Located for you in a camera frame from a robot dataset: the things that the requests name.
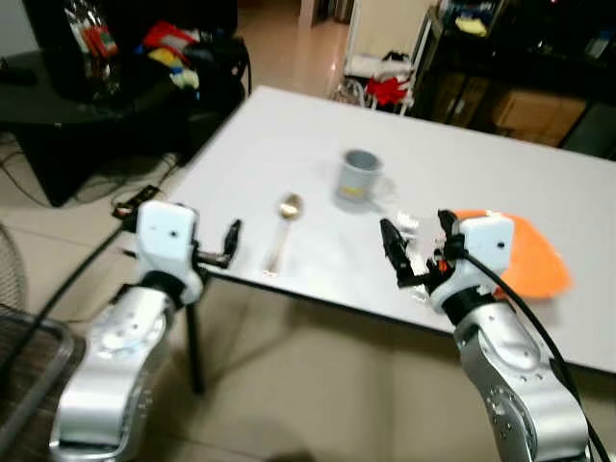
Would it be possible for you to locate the white wire rack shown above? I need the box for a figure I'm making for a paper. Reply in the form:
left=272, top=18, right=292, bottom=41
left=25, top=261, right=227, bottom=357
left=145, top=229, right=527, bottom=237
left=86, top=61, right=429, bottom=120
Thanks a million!
left=331, top=0, right=436, bottom=108

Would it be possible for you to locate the black glossy low table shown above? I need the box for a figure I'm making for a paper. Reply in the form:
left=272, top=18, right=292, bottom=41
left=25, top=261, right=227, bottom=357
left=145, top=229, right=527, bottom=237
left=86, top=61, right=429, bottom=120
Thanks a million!
left=0, top=37, right=253, bottom=209

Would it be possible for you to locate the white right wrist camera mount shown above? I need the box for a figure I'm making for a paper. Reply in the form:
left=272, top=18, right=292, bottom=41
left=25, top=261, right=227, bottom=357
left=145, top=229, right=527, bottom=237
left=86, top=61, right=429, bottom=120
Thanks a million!
left=428, top=214, right=516, bottom=315

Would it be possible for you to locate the black table leg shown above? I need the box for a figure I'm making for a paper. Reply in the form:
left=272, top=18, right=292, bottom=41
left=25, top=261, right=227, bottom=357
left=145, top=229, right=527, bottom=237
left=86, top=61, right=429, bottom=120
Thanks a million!
left=183, top=285, right=209, bottom=397

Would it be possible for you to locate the yellow packet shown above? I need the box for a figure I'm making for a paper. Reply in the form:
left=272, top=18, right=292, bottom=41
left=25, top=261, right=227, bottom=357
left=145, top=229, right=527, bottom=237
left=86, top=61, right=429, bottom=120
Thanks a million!
left=148, top=45, right=186, bottom=69

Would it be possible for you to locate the small white object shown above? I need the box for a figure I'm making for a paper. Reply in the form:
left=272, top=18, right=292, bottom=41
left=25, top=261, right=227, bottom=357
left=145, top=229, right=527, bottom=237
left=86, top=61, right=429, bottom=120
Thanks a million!
left=172, top=66, right=202, bottom=93

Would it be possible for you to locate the grey ceramic mug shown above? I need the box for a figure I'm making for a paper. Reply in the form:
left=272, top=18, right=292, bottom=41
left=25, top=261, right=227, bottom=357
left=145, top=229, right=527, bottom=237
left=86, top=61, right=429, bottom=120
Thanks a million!
left=334, top=148, right=397, bottom=209

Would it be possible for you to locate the red packet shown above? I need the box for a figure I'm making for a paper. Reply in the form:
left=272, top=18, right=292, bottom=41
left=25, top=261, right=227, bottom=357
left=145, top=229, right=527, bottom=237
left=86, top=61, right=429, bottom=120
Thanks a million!
left=141, top=20, right=200, bottom=55

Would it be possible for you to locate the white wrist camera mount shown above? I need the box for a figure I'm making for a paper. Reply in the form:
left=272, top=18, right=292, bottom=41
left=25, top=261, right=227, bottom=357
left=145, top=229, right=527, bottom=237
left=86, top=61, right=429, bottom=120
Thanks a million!
left=135, top=200, right=205, bottom=305
left=428, top=214, right=516, bottom=315

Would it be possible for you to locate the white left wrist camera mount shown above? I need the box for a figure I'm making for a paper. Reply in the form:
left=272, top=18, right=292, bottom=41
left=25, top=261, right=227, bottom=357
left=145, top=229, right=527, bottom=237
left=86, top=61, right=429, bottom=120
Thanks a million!
left=135, top=200, right=205, bottom=305

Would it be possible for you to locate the yellow item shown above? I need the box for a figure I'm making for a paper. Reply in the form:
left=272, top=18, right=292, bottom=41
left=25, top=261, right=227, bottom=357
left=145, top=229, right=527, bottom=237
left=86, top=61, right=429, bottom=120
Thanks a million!
left=451, top=13, right=491, bottom=39

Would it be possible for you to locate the plain orange plastic plate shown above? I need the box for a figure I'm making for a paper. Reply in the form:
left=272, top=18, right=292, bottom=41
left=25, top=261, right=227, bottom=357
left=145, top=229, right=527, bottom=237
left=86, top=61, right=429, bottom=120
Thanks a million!
left=452, top=209, right=577, bottom=300

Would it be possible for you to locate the black television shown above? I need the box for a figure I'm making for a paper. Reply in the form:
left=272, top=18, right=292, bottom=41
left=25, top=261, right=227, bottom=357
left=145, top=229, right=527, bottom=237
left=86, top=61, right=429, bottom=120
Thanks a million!
left=23, top=0, right=239, bottom=103

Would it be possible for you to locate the black shelf unit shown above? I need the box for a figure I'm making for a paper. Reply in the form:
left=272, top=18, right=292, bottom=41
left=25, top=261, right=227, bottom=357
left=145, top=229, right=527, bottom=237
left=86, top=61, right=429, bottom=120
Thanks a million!
left=409, top=0, right=616, bottom=162

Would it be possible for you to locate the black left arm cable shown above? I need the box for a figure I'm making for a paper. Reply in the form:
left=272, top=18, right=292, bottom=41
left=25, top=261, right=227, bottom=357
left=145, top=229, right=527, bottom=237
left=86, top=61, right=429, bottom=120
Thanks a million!
left=0, top=219, right=141, bottom=386

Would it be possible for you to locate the brown cardboard box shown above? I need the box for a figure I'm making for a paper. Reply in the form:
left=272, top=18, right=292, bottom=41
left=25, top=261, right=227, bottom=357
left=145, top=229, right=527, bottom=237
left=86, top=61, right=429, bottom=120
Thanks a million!
left=490, top=88, right=589, bottom=146

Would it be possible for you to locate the clear bottle with red label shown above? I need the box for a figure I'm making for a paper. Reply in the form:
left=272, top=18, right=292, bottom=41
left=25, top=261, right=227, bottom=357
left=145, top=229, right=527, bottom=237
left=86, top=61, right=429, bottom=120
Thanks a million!
left=62, top=0, right=122, bottom=99

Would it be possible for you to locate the black floor fan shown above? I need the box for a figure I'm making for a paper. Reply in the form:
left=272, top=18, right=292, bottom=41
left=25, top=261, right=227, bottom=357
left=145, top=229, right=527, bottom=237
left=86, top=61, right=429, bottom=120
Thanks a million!
left=0, top=219, right=84, bottom=462

